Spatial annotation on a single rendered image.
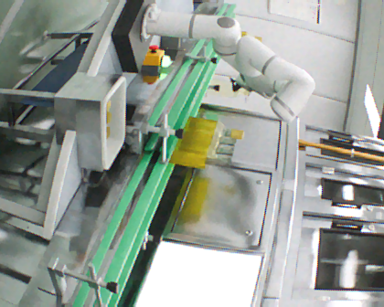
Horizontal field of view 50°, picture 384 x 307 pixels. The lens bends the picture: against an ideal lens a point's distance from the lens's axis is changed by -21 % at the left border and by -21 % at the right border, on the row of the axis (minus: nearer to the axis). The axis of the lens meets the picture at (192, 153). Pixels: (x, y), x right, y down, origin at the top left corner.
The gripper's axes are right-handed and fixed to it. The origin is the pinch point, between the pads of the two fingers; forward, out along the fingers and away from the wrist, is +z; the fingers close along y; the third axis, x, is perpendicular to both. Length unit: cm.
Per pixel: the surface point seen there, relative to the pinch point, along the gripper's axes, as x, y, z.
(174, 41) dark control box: 26.6, -6.5, 13.3
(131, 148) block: 34, -44, -44
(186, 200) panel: 7, -48, -43
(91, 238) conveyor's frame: 43, -64, -78
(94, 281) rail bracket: 49, -63, -105
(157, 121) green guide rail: 31, -33, -41
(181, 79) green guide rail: 22.9, -18.0, -13.1
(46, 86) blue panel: 64, -52, -1
